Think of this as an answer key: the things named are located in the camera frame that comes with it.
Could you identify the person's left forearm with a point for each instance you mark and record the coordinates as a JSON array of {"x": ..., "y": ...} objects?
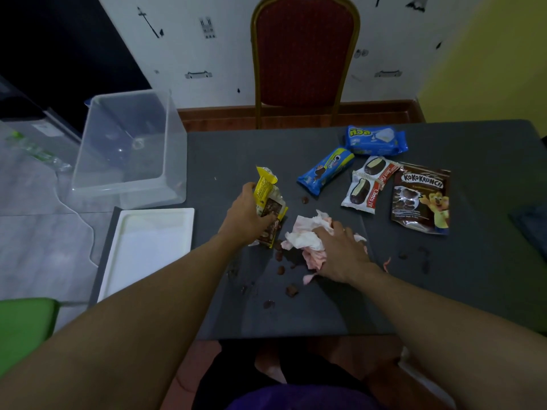
[{"x": 119, "y": 337}]

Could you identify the Koko Krunch cereal pouch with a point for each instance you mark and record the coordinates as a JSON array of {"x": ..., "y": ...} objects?
[{"x": 421, "y": 200}]

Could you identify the blue cloth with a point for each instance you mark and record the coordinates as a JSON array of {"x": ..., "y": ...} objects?
[{"x": 532, "y": 226}]

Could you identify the green chair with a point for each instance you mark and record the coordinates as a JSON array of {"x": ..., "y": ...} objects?
[{"x": 25, "y": 333}]

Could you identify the green capped clear bottle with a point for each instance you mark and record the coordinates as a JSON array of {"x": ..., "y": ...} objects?
[{"x": 34, "y": 151}]

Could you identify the red chair gold frame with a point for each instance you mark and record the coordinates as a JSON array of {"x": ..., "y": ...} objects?
[{"x": 303, "y": 59}]

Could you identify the pink stained tissues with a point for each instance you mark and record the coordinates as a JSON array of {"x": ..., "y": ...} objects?
[{"x": 303, "y": 234}]

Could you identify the clear plastic storage bin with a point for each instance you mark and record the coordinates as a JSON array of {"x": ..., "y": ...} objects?
[{"x": 128, "y": 166}]

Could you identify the white table leg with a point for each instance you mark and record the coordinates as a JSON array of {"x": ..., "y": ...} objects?
[{"x": 427, "y": 380}]

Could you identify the person's right forearm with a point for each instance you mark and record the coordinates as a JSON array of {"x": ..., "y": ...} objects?
[{"x": 448, "y": 333}]

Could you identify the blue Oreo cookie packet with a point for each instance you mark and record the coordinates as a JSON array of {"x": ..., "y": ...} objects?
[{"x": 325, "y": 170}]

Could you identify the yellow brown snack wrapper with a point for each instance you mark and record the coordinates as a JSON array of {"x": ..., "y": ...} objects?
[{"x": 267, "y": 187}]

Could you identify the person's black shorts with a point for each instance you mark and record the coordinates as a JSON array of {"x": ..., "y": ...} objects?
[{"x": 222, "y": 380}]

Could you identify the person's right hand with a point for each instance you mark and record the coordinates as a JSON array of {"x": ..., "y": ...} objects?
[{"x": 346, "y": 256}]

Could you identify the white bin lid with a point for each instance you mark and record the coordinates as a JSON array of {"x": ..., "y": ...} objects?
[{"x": 141, "y": 247}]

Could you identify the white choco pie packet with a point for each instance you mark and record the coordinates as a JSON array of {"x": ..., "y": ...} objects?
[
  {"x": 376, "y": 166},
  {"x": 361, "y": 192}
]

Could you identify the person's left hand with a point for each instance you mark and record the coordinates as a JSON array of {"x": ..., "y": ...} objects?
[{"x": 243, "y": 222}]

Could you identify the wide blue wafer snack packet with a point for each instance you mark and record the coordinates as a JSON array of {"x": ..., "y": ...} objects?
[{"x": 376, "y": 140}]

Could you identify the person's purple shirt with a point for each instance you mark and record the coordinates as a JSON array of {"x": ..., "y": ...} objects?
[{"x": 307, "y": 399}]

